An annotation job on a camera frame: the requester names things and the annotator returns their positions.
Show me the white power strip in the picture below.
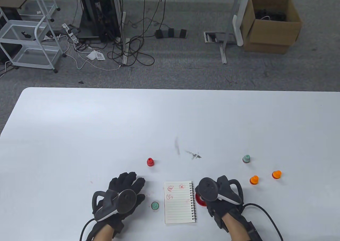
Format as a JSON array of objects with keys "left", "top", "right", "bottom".
[{"left": 62, "top": 23, "right": 80, "bottom": 44}]

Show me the white lined spiral notebook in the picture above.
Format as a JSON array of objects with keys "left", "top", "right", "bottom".
[{"left": 164, "top": 181, "right": 197, "bottom": 225}]

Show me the person's right forearm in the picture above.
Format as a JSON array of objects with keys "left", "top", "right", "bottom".
[{"left": 222, "top": 213, "right": 251, "bottom": 241}]

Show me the person's left hand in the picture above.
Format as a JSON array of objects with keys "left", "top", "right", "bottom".
[{"left": 105, "top": 172, "right": 146, "bottom": 231}]

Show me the white plastic panel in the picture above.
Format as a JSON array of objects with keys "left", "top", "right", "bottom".
[{"left": 232, "top": 0, "right": 250, "bottom": 47}]

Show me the black computer tower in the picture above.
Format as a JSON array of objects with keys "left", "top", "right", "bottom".
[{"left": 76, "top": 0, "right": 122, "bottom": 42}]

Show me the metal desk leg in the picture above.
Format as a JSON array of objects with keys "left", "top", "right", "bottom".
[
  {"left": 121, "top": 11, "right": 131, "bottom": 66},
  {"left": 218, "top": 0, "right": 243, "bottom": 64}
]

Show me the person's right hand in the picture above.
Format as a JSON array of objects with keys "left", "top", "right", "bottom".
[{"left": 206, "top": 201, "right": 243, "bottom": 225}]

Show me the white rolling cart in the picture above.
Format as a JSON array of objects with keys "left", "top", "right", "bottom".
[{"left": 0, "top": 0, "right": 67, "bottom": 74}]

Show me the red ink pad lid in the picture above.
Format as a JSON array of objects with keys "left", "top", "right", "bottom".
[{"left": 195, "top": 193, "right": 207, "bottom": 207}]

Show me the brown cardboard box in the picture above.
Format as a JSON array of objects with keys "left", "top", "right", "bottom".
[{"left": 240, "top": 0, "right": 303, "bottom": 55}]

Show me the black cable bundle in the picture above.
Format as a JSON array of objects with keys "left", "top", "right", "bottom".
[{"left": 108, "top": 0, "right": 170, "bottom": 66}]

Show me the person's left forearm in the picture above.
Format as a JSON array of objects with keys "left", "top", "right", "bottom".
[{"left": 93, "top": 224, "right": 113, "bottom": 241}]

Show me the white cable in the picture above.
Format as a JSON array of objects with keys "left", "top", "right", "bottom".
[{"left": 63, "top": 40, "right": 123, "bottom": 72}]

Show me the grey power strip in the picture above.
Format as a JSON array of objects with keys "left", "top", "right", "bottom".
[{"left": 155, "top": 30, "right": 189, "bottom": 39}]

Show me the tangle of black cables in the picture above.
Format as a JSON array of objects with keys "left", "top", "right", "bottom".
[{"left": 254, "top": 9, "right": 288, "bottom": 22}]

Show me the metal floor socket box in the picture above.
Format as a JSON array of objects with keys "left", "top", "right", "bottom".
[{"left": 203, "top": 31, "right": 237, "bottom": 44}]

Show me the black glove cable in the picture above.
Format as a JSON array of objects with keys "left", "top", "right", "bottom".
[
  {"left": 242, "top": 203, "right": 283, "bottom": 241},
  {"left": 80, "top": 218, "right": 95, "bottom": 241}
]

